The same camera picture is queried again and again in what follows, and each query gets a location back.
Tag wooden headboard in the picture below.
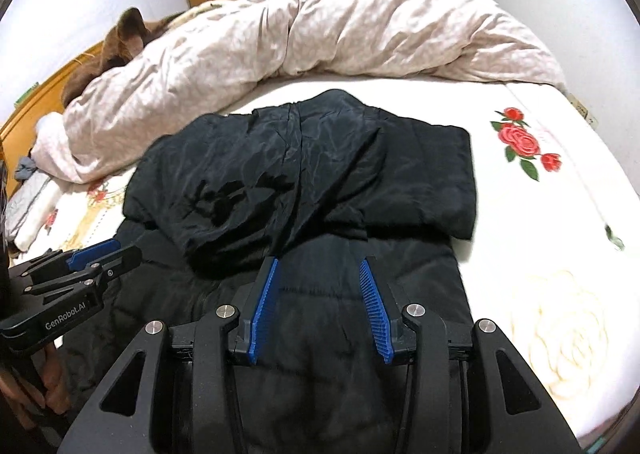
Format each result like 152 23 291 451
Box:
0 41 106 170

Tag white floral bed sheet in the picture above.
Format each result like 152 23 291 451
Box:
15 79 640 441

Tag person's left hand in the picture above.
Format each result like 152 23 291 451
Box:
31 341 69 410

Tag pink crumpled duvet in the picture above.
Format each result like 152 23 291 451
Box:
30 0 568 185

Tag wall socket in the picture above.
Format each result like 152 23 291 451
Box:
567 91 599 128

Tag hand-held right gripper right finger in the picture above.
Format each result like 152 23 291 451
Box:
360 256 583 454

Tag blue-grey small cloth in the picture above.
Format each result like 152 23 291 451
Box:
14 156 39 183

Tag black puffer jacket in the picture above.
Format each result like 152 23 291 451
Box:
65 89 476 454

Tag folded grey white cloths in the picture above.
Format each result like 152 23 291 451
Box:
5 174 66 252

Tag brown plush toy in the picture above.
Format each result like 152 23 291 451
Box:
62 6 196 102

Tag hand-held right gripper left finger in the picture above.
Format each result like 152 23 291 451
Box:
57 256 280 454

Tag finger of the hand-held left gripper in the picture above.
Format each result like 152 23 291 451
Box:
22 245 144 298
10 240 124 285

